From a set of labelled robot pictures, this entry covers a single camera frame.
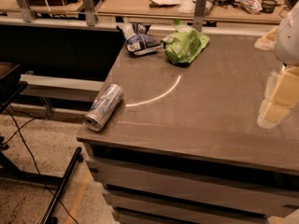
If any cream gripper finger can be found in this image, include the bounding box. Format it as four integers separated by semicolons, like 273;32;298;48
257;66;299;129
254;27;278;50

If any green rice chip bag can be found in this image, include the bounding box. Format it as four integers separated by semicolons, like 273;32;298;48
161;20;209;64

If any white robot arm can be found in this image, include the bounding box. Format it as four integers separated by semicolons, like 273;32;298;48
257;2;299;129

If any blue white chip bag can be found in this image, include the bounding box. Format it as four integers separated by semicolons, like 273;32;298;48
117;22;163;56

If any silver blue redbull can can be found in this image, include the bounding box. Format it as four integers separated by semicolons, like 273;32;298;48
83;84;123;131

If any black mesh cup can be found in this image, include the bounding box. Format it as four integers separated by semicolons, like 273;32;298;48
262;0;278;13

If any white snack packet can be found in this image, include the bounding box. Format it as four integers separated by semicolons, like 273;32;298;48
238;0;262;14

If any wooden background desk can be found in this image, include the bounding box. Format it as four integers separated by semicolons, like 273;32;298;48
97;0;290;25

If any grey drawer cabinet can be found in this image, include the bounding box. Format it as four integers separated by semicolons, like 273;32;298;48
78;35;299;224

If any dark box on stand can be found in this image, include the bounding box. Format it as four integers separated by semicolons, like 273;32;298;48
0;62;21;95

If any black floor stand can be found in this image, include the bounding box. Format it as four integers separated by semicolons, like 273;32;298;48
0;81;84;224

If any metal bracket post right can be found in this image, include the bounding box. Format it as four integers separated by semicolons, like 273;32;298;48
192;0;206;32

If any metal bracket post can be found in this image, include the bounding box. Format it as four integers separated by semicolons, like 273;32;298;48
82;0;97;26
16;0;36;22
192;0;206;32

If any metal bracket post middle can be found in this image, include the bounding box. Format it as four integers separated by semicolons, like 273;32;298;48
82;0;97;26

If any metal bracket post left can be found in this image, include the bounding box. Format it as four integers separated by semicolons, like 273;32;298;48
16;0;36;22

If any black floor cable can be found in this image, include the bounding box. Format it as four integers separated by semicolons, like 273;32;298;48
0;105;79;224

